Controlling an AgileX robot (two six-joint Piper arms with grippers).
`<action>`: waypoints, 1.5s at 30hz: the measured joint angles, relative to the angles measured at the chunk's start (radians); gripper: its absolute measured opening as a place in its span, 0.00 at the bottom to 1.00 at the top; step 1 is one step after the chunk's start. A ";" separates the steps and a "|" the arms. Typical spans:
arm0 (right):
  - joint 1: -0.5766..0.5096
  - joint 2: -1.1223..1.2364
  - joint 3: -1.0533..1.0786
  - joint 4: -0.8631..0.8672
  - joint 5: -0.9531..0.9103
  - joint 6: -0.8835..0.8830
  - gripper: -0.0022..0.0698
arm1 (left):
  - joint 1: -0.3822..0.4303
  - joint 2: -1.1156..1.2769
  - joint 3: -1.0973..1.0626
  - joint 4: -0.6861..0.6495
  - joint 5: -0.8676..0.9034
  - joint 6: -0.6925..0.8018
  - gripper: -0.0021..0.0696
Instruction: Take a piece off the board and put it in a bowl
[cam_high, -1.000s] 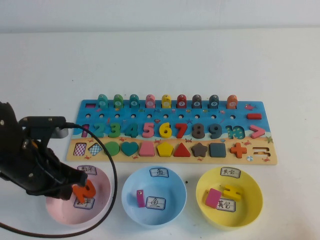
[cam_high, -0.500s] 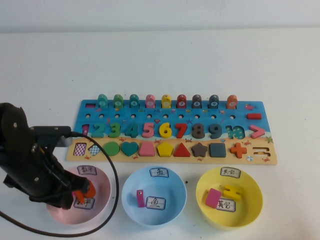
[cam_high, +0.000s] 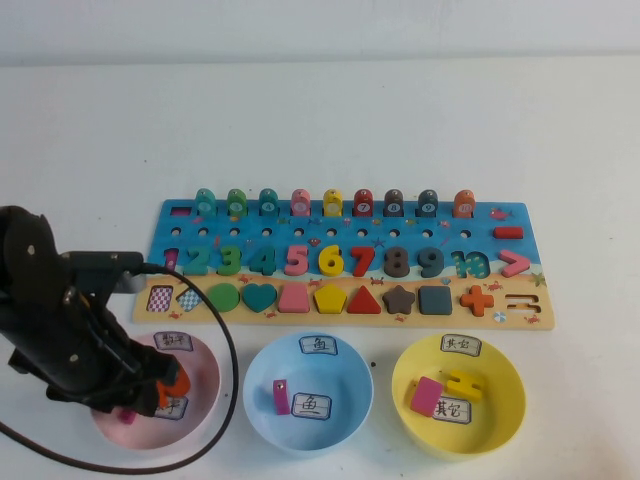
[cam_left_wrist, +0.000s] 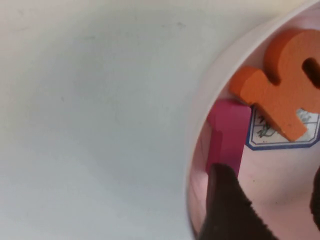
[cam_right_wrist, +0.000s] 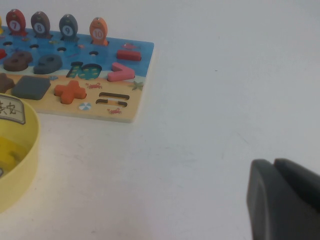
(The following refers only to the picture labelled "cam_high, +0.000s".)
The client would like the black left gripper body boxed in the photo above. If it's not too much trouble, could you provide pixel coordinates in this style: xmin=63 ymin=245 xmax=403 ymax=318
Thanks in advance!
xmin=0 ymin=287 xmax=151 ymax=416

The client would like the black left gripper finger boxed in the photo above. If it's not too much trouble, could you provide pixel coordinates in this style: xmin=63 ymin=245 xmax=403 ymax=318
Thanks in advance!
xmin=134 ymin=343 xmax=180 ymax=387
xmin=126 ymin=381 xmax=162 ymax=418

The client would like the orange number ten piece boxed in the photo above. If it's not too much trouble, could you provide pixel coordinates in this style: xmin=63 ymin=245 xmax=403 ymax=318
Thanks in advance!
xmin=155 ymin=367 xmax=191 ymax=407

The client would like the pink plastic bowl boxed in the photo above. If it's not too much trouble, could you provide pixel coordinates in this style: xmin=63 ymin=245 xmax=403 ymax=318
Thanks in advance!
xmin=89 ymin=330 xmax=224 ymax=451

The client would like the green circle piece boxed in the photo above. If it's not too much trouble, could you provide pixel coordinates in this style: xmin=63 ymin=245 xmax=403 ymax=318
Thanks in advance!
xmin=205 ymin=283 xmax=240 ymax=314

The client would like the teal number two piece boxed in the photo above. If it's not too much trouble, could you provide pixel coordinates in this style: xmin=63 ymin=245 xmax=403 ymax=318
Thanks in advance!
xmin=179 ymin=246 xmax=210 ymax=277

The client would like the teal heart piece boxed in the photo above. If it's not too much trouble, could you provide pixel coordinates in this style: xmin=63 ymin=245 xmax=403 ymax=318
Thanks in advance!
xmin=242 ymin=283 xmax=278 ymax=314

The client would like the magenta fish piece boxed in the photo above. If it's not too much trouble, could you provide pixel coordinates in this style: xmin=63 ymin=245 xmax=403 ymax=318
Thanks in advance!
xmin=272 ymin=378 xmax=291 ymax=416

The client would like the green number three piece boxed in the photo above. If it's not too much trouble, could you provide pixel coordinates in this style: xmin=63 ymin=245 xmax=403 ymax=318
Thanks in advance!
xmin=215 ymin=244 xmax=245 ymax=276

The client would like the pink trapezoid piece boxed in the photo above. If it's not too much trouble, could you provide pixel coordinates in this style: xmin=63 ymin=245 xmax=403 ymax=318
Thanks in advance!
xmin=277 ymin=284 xmax=310 ymax=314

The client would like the teal number four piece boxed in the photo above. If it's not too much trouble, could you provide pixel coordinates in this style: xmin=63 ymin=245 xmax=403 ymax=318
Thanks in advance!
xmin=248 ymin=246 xmax=277 ymax=276

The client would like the teal fish piece number 2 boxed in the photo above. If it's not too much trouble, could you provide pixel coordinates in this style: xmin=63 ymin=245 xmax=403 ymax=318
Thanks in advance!
xmin=194 ymin=188 xmax=217 ymax=217

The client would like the pink number five piece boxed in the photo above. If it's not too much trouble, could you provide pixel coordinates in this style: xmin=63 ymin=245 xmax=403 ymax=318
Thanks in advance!
xmin=283 ymin=244 xmax=314 ymax=276

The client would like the green fish piece number 3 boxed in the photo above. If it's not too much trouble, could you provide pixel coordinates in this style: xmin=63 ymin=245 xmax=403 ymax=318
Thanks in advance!
xmin=227 ymin=188 xmax=248 ymax=219

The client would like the yellow pentagon piece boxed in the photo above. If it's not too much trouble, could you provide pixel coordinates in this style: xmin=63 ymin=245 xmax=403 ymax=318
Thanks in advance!
xmin=313 ymin=284 xmax=349 ymax=315

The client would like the blue plastic bowl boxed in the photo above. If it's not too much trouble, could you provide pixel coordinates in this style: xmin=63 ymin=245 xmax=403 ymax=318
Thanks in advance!
xmin=242 ymin=330 xmax=375 ymax=457

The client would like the yellow number six piece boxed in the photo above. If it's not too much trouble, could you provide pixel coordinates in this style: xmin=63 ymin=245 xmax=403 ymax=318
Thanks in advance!
xmin=317 ymin=244 xmax=346 ymax=277

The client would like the red triangle piece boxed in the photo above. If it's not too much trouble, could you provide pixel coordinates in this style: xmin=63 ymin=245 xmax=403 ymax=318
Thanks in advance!
xmin=346 ymin=284 xmax=382 ymax=315

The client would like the red number seven piece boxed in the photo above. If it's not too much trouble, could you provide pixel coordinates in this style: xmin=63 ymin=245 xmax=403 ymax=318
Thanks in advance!
xmin=349 ymin=245 xmax=376 ymax=278

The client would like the yellow fish piece number 6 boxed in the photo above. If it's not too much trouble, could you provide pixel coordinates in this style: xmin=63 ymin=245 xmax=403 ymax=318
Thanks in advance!
xmin=322 ymin=188 xmax=344 ymax=217

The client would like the brown star piece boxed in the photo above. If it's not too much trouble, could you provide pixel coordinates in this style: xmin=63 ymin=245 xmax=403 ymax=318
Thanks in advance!
xmin=382 ymin=284 xmax=417 ymax=316

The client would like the brown number eight piece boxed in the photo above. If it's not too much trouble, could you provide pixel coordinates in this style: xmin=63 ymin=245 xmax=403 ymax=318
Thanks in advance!
xmin=383 ymin=246 xmax=412 ymax=279

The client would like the magenta rectangle piece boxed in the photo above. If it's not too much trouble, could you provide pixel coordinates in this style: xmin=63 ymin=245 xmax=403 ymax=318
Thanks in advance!
xmin=409 ymin=376 xmax=445 ymax=416

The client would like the slate square piece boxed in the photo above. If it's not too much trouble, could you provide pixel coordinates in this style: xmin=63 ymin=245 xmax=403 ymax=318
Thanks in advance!
xmin=418 ymin=285 xmax=454 ymax=316

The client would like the slate number nine piece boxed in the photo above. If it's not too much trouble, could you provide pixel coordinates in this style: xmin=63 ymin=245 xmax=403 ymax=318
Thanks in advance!
xmin=417 ymin=247 xmax=446 ymax=279

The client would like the yellow equals sign piece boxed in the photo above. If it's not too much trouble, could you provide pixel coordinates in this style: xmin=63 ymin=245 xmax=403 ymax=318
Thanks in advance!
xmin=444 ymin=369 xmax=485 ymax=402

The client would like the slate fish piece number 9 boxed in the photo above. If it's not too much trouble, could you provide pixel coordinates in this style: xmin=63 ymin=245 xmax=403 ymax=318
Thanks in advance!
xmin=417 ymin=188 xmax=439 ymax=219

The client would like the orange plus sign piece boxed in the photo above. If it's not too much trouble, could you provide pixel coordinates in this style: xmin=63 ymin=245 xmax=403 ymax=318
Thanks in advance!
xmin=459 ymin=285 xmax=495 ymax=317

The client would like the yellow plastic bowl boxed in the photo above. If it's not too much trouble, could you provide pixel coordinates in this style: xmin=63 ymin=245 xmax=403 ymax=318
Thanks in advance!
xmin=391 ymin=333 xmax=529 ymax=456

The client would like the colourful wooden puzzle board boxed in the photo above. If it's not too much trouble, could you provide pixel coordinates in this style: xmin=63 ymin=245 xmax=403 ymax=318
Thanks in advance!
xmin=130 ymin=199 xmax=556 ymax=331

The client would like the orange fish piece number 10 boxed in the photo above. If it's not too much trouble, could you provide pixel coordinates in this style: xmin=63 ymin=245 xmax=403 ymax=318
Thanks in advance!
xmin=453 ymin=188 xmax=475 ymax=219

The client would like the pink greater-than sign piece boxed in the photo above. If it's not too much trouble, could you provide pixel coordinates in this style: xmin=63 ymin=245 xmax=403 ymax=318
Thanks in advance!
xmin=499 ymin=248 xmax=531 ymax=278

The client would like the white paper label 数字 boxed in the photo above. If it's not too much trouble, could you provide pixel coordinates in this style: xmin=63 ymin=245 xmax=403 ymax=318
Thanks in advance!
xmin=153 ymin=330 xmax=195 ymax=351
xmin=154 ymin=394 xmax=190 ymax=420

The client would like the white paper label 鱼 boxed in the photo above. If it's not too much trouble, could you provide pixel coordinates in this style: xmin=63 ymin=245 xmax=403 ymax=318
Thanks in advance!
xmin=291 ymin=392 xmax=334 ymax=420
xmin=298 ymin=334 xmax=340 ymax=355

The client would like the white paper label 其它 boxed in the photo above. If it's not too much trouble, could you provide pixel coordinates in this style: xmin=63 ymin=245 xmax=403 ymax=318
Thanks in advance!
xmin=439 ymin=333 xmax=483 ymax=356
xmin=432 ymin=397 xmax=474 ymax=425

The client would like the black camera cable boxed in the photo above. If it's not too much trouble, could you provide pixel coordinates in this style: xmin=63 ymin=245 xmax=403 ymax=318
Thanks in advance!
xmin=0 ymin=262 xmax=240 ymax=474

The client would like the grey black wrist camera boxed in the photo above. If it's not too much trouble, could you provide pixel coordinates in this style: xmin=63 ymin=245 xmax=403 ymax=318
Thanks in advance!
xmin=59 ymin=251 xmax=146 ymax=296

